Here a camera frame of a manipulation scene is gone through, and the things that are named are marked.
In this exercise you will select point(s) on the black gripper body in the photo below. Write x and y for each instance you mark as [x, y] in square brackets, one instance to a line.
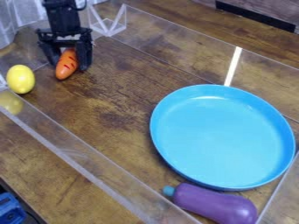
[64, 22]

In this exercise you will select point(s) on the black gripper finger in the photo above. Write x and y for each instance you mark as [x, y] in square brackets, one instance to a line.
[84, 55]
[52, 53]

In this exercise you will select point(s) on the orange toy carrot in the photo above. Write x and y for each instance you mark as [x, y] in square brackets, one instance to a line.
[67, 64]

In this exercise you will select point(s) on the white lattice curtain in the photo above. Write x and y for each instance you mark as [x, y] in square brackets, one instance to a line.
[19, 13]

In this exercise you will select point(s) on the yellow toy lemon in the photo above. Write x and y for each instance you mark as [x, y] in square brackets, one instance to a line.
[20, 79]

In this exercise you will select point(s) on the black bar on table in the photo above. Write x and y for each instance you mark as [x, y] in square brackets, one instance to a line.
[255, 16]

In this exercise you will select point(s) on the blue plastic plate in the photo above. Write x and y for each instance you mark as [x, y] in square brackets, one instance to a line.
[222, 137]

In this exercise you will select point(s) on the blue device at corner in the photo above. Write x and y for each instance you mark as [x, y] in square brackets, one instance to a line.
[12, 213]

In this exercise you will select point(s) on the purple toy eggplant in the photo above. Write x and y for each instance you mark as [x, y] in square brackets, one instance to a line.
[225, 208]

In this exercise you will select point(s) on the clear acrylic enclosure wall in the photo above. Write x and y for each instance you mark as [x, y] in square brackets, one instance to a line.
[76, 155]

